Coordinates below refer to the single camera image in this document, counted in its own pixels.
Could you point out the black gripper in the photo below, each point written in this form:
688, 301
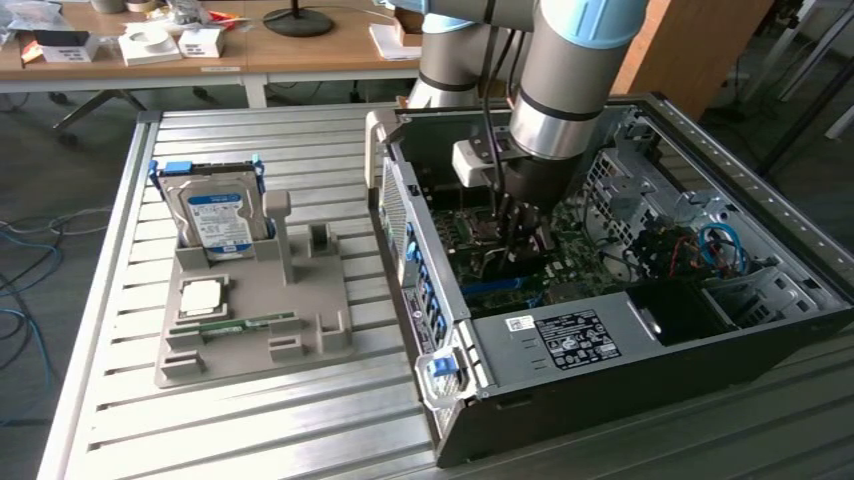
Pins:
537, 180

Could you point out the black graphics card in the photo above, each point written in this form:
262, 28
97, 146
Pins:
508, 270

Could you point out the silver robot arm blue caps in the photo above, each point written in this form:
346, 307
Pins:
568, 65

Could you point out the green motherboard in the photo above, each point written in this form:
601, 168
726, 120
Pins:
588, 250

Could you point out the blue expansion slot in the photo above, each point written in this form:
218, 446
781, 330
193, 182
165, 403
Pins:
497, 288

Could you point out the grey chipset heatsink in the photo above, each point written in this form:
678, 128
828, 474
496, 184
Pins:
568, 293

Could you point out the grey power supply unit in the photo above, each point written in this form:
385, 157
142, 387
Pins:
508, 350

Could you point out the white booklet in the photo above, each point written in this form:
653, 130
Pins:
394, 42

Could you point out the wooden cabinet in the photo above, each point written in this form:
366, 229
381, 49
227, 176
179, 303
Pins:
701, 50

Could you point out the brown cardboard box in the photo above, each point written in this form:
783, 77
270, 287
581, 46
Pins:
409, 22

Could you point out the blue case latch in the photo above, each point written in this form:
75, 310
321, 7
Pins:
446, 364

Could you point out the wooden desk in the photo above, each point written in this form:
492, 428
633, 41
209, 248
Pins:
301, 55

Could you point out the black open PC case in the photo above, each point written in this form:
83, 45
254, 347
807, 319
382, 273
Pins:
601, 400

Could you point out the grey parts rack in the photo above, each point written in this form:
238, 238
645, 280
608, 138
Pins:
267, 300

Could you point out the black lamp base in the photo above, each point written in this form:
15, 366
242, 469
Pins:
298, 22

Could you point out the hard disk with blue carrier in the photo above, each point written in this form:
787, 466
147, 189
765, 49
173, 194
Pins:
214, 210

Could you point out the silver CPU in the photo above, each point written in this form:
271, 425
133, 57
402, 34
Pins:
203, 299

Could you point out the green RAM stick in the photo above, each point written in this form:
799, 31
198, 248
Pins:
221, 326

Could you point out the orange tool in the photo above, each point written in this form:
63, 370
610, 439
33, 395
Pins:
227, 20

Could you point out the small white labelled box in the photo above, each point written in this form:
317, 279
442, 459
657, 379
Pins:
201, 44

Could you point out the white box with round insert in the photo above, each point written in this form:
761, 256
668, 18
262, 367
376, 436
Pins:
150, 47

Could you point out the beige tape roll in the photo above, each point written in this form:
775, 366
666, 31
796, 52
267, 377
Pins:
142, 5

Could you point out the grey cup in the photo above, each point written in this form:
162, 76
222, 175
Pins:
109, 5

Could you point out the white box with black lid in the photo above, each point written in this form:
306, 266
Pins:
67, 50

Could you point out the clear plastic bag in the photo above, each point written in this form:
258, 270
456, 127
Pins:
27, 15

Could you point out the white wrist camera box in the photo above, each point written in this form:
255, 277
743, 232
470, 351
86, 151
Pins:
470, 170

